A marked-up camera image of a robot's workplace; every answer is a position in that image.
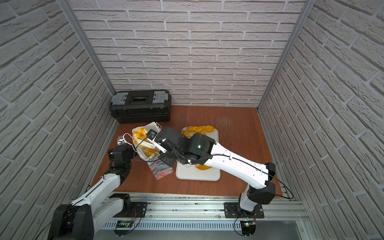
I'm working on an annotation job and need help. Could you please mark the white rectangular tray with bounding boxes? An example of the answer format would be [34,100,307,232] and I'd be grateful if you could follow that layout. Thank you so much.
[175,126,222,182]

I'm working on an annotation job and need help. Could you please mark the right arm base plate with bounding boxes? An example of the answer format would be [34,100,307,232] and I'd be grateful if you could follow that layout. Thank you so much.
[224,202,265,219]

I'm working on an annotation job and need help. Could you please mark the ring shaped bundt bread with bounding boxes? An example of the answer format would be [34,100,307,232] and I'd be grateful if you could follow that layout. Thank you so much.
[133,128,159,158]

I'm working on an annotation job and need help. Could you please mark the long twisted bread top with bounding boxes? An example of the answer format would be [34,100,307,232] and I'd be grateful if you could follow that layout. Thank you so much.
[182,126,216,139]

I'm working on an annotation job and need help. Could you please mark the large oval crusty loaf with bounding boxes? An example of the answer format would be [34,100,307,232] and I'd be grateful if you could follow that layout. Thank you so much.
[195,164,212,171]

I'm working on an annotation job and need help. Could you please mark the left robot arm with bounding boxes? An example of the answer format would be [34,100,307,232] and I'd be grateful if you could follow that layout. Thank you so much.
[48,137,136,240]

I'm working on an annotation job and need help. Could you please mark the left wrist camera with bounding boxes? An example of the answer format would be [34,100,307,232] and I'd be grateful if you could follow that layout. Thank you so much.
[118,136,126,144]

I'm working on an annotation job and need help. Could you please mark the black plastic toolbox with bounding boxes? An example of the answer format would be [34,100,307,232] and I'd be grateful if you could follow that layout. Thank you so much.
[109,90,172,124]

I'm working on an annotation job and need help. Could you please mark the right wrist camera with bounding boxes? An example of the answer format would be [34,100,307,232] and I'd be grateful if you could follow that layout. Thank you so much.
[146,129,158,141]

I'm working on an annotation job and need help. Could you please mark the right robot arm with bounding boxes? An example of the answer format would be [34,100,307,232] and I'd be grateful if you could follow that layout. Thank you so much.
[133,127,276,213]

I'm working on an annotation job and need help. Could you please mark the white paper bag colourful bottom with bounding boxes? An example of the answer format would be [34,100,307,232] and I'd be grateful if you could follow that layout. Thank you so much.
[122,122,174,180]

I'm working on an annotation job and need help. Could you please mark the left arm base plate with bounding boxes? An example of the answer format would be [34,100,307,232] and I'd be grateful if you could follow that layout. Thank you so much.
[117,202,148,218]

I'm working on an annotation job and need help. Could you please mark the small circuit board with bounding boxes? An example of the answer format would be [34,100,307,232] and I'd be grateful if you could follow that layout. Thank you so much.
[114,220,135,237]
[240,221,256,237]

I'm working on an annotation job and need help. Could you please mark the left small circuit board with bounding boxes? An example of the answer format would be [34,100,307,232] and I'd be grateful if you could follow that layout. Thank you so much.
[114,220,135,237]

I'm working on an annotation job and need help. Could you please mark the right small circuit board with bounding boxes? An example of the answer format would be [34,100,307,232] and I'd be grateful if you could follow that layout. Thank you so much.
[240,221,256,237]

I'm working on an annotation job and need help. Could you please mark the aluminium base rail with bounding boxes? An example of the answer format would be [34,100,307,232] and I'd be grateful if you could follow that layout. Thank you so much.
[102,193,309,233]

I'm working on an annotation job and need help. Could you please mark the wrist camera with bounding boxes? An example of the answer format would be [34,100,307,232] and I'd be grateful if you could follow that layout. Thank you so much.
[118,136,126,144]
[146,129,158,141]

